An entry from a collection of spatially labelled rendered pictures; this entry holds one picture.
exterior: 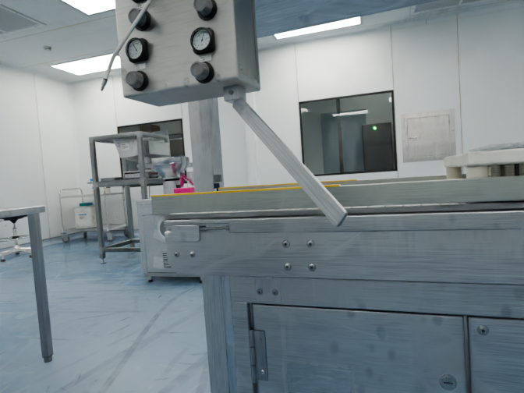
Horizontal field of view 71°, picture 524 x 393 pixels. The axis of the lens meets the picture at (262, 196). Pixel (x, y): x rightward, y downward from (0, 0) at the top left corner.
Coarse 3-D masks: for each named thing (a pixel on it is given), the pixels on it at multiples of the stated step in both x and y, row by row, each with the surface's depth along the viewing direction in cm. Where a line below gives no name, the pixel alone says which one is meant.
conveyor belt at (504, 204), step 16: (304, 208) 61; (352, 208) 56; (368, 208) 55; (384, 208) 55; (400, 208) 54; (416, 208) 53; (432, 208) 52; (448, 208) 52; (464, 208) 51; (480, 208) 50; (496, 208) 50; (512, 208) 49; (160, 224) 68
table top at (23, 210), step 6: (0, 210) 172; (6, 210) 169; (12, 210) 172; (18, 210) 175; (24, 210) 179; (30, 210) 183; (36, 210) 187; (42, 210) 191; (0, 216) 165; (6, 216) 168; (12, 216) 172
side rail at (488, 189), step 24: (240, 192) 61; (264, 192) 59; (288, 192) 58; (336, 192) 55; (360, 192) 54; (384, 192) 53; (408, 192) 52; (432, 192) 51; (456, 192) 50; (480, 192) 49; (504, 192) 48
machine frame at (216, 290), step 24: (192, 120) 95; (216, 120) 97; (192, 144) 95; (216, 144) 96; (216, 168) 96; (216, 288) 96; (216, 312) 97; (216, 336) 97; (216, 360) 98; (216, 384) 98
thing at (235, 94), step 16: (224, 96) 61; (240, 96) 60; (240, 112) 60; (256, 112) 58; (256, 128) 57; (272, 144) 54; (288, 160) 51; (304, 176) 48; (320, 192) 46; (320, 208) 46; (336, 208) 44; (336, 224) 44
